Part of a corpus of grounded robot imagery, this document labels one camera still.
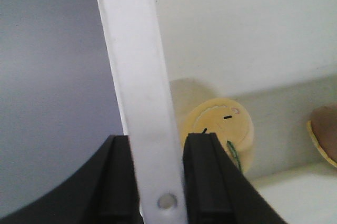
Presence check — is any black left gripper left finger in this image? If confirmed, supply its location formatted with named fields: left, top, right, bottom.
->
left=1, top=135, right=142, bottom=223

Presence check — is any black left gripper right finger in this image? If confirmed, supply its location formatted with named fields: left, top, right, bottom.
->
left=183, top=133, right=285, bottom=223

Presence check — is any yellow plush toy green stripe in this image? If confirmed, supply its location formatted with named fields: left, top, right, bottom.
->
left=180, top=98, right=255, bottom=173

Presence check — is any pink plush toy smiling face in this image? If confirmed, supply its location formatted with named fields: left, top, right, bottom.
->
left=306, top=103, right=336, bottom=168

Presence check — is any white Totelife plastic crate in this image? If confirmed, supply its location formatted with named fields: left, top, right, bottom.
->
left=97, top=0, right=336, bottom=223

